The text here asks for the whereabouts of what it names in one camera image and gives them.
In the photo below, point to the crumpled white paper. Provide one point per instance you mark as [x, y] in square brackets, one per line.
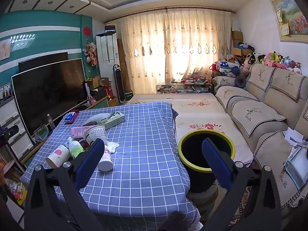
[292, 136]

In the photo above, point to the white bottle with red label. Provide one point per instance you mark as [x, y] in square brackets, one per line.
[105, 161]

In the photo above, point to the black tower fan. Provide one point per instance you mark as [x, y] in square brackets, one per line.
[118, 84]

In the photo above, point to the blue checked tablecloth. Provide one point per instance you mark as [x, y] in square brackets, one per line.
[144, 149]

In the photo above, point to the paper cup with pink print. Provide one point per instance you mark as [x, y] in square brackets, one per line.
[57, 155]

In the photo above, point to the framed flower painting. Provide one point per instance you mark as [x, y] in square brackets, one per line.
[293, 16]

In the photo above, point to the pile of colourful books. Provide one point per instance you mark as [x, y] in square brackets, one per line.
[14, 187]

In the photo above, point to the glass coffee table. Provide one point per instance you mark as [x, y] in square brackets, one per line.
[182, 87]

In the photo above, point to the clear water bottle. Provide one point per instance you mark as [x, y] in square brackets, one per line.
[50, 122]

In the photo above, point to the pink packet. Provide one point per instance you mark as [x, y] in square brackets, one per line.
[78, 131]

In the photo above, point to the clear plastic pack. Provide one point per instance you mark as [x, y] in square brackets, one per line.
[298, 168]

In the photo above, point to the artificial flower decoration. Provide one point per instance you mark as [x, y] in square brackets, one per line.
[91, 53]

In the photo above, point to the blue tissue pack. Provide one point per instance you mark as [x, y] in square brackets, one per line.
[69, 117]

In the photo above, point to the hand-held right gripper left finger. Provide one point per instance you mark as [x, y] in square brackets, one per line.
[89, 163]

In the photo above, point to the pile of plush toys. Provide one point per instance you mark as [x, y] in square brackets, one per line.
[272, 57]

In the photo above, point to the black bin with yellow rim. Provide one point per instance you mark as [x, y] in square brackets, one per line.
[192, 158]

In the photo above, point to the stack of cardboard boxes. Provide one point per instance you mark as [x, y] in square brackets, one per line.
[237, 37]

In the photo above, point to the green label jar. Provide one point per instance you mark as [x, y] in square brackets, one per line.
[76, 148]

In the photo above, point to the open cardboard box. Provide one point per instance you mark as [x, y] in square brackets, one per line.
[95, 80]

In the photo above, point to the white plastic drawer unit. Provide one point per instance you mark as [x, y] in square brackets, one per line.
[9, 110]

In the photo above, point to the photo frame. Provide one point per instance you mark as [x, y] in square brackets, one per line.
[6, 92]

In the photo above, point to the red round wall decoration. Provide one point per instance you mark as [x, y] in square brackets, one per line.
[86, 30]

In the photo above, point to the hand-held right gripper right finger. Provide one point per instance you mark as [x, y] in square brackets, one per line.
[216, 166]

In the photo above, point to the white and black printed tube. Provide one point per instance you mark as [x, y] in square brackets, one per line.
[85, 90]

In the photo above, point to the beige sofa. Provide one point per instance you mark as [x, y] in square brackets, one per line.
[252, 115]

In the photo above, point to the cream embroidered curtains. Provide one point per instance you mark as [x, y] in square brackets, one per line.
[168, 53]

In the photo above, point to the white paper tub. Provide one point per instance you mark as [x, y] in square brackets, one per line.
[95, 133]

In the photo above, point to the cream floral floor mat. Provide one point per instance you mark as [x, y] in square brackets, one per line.
[199, 110]

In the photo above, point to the white standing air conditioner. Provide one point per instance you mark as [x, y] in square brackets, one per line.
[105, 50]

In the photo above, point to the green patterned carton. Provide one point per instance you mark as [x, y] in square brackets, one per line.
[115, 120]

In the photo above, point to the large curved television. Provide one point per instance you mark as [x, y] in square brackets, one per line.
[48, 93]

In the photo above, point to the small black television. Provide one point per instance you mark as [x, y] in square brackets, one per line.
[43, 60]

